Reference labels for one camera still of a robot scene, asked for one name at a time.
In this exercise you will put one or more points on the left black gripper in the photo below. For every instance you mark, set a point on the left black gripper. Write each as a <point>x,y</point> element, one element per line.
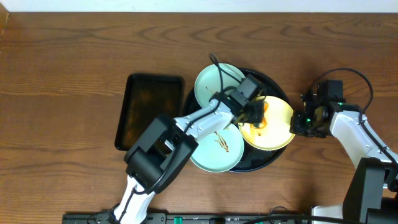
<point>254,109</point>

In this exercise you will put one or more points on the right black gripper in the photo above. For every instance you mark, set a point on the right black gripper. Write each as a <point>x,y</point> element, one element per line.
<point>298,123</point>

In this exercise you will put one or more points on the green and yellow sponge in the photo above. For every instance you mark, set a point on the green and yellow sponge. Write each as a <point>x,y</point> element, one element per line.
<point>263,122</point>

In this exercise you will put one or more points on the yellow plate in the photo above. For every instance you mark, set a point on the yellow plate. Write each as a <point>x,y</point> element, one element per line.
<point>276,134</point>

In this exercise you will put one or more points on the light blue plate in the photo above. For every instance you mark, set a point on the light blue plate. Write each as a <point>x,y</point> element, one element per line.
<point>208,82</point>
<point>220,151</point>

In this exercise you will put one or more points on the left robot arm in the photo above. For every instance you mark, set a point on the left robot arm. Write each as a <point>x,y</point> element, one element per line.
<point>160,153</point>

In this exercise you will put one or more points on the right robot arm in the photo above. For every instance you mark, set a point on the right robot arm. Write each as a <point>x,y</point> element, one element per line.
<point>375,170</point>

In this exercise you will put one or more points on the black round tray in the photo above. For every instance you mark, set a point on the black round tray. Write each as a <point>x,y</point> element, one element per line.
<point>252,159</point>

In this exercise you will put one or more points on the black rectangular tray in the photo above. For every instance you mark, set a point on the black rectangular tray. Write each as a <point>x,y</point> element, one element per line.
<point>145,97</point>

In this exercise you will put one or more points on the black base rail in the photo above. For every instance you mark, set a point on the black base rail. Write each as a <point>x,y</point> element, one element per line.
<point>157,218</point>

